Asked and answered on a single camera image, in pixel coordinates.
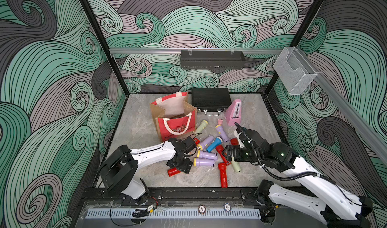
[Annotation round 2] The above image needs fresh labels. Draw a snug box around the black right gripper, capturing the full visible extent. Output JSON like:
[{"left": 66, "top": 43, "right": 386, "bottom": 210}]
[{"left": 220, "top": 144, "right": 262, "bottom": 162}]

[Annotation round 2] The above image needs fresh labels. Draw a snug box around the pale green flashlight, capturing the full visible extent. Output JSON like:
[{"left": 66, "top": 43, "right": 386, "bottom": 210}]
[
  {"left": 231, "top": 161, "right": 241, "bottom": 173},
  {"left": 193, "top": 120, "right": 209, "bottom": 134}
]

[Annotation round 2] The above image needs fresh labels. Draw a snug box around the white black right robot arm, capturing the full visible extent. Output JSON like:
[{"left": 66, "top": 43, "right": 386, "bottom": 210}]
[{"left": 224, "top": 123, "right": 373, "bottom": 228}]

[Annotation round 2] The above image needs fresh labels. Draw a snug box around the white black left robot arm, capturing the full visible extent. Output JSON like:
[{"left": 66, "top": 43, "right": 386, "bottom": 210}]
[{"left": 99, "top": 137, "right": 196, "bottom": 200}]

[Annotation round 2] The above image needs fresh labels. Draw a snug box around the red canvas tote bag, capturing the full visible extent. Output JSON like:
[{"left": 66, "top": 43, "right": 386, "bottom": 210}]
[{"left": 150, "top": 92, "right": 197, "bottom": 142}]

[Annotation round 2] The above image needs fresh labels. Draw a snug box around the red flashlight white head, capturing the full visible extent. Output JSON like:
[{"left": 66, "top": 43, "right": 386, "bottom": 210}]
[{"left": 193, "top": 138, "right": 200, "bottom": 145}]

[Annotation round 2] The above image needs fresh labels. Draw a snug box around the purple flashlight middle row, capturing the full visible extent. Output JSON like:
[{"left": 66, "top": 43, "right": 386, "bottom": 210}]
[{"left": 197, "top": 150, "right": 218, "bottom": 160}]

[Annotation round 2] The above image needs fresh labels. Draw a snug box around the purple flashlight row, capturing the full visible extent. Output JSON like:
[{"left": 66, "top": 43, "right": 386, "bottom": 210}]
[
  {"left": 193, "top": 158, "right": 215, "bottom": 167},
  {"left": 197, "top": 150, "right": 218, "bottom": 160}
]

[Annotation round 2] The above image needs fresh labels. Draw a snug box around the purple flashlight lower row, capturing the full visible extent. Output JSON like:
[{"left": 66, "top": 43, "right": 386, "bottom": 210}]
[{"left": 193, "top": 158, "right": 215, "bottom": 167}]

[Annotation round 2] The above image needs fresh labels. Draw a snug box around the blue flashlight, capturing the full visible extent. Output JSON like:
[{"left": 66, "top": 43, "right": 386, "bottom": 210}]
[{"left": 206, "top": 137, "right": 223, "bottom": 152}]

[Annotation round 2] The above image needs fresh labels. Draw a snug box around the pink metronome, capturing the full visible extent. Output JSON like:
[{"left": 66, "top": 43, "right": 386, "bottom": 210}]
[{"left": 225, "top": 99, "right": 242, "bottom": 126}]

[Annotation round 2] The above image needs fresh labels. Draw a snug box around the black hard carry case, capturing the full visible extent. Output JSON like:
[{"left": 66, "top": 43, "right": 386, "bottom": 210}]
[{"left": 191, "top": 88, "right": 232, "bottom": 113}]

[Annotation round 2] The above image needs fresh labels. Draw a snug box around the clear plastic wall bin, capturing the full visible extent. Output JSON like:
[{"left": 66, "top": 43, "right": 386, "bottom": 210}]
[{"left": 274, "top": 46, "right": 317, "bottom": 95}]

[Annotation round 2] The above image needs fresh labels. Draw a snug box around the black wall-mounted shelf tray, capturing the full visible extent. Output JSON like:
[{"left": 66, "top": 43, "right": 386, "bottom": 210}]
[{"left": 180, "top": 50, "right": 246, "bottom": 71}]

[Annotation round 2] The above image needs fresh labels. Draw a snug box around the black front mounting rail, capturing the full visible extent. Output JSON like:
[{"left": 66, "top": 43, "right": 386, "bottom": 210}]
[{"left": 82, "top": 186, "right": 311, "bottom": 202}]

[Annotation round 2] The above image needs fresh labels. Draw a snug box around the white slotted cable duct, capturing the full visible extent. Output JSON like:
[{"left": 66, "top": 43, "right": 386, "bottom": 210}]
[{"left": 85, "top": 208, "right": 261, "bottom": 220}]

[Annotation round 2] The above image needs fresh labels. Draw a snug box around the aluminium rail right wall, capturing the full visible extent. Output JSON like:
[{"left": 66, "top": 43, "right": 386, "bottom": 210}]
[{"left": 301, "top": 51, "right": 387, "bottom": 163}]

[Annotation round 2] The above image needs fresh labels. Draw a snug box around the aluminium rail wall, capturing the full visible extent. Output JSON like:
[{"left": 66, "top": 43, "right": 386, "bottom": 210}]
[
  {"left": 109, "top": 47, "right": 282, "bottom": 54},
  {"left": 301, "top": 51, "right": 387, "bottom": 163}
]

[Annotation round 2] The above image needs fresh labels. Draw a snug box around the aluminium rail back wall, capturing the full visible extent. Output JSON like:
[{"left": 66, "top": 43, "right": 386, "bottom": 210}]
[{"left": 109, "top": 47, "right": 282, "bottom": 54}]

